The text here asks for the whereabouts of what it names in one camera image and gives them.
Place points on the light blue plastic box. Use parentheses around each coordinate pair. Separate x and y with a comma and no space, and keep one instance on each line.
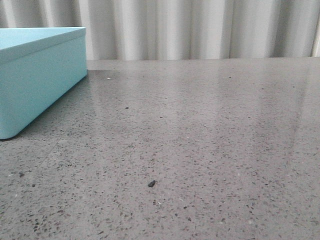
(37,66)

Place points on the small black debris piece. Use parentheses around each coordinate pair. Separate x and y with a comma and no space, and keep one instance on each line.
(152,183)

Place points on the grey pleated curtain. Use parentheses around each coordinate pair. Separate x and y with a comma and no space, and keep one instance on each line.
(178,29)

